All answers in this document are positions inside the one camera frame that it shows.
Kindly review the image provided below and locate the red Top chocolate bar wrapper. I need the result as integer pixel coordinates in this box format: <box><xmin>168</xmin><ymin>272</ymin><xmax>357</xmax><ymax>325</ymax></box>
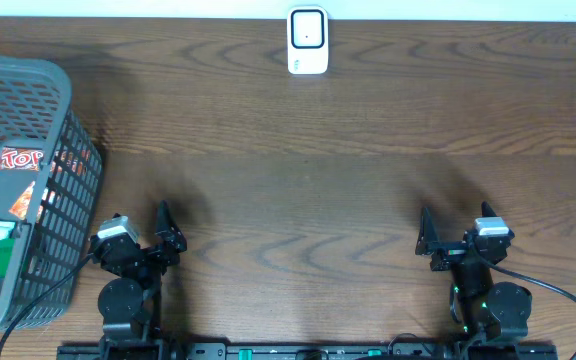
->
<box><xmin>0</xmin><ymin>147</ymin><xmax>44</xmax><ymax>171</ymax></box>

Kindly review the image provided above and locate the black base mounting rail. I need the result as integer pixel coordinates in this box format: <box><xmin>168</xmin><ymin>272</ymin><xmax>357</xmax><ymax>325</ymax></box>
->
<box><xmin>57</xmin><ymin>341</ymin><xmax>559</xmax><ymax>360</ymax></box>

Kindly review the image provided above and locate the white barcode scanner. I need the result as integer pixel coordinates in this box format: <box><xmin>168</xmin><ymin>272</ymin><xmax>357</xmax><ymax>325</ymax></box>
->
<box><xmin>286</xmin><ymin>6</ymin><xmax>330</xmax><ymax>75</ymax></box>

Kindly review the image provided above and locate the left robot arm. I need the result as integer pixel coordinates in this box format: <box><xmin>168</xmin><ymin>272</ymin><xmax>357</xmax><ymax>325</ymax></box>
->
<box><xmin>88</xmin><ymin>201</ymin><xmax>187</xmax><ymax>359</ymax></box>

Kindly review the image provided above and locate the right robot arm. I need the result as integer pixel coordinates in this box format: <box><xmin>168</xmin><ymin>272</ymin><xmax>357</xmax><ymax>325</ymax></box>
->
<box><xmin>415</xmin><ymin>202</ymin><xmax>532</xmax><ymax>359</ymax></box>

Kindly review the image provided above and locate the orange snack box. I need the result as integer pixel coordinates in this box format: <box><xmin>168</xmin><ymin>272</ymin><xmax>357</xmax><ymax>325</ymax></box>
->
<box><xmin>8</xmin><ymin>181</ymin><xmax>35</xmax><ymax>220</ymax></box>

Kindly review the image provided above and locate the grey plastic mesh basket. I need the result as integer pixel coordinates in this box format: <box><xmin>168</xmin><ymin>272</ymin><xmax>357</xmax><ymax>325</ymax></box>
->
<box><xmin>0</xmin><ymin>56</ymin><xmax>103</xmax><ymax>331</ymax></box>

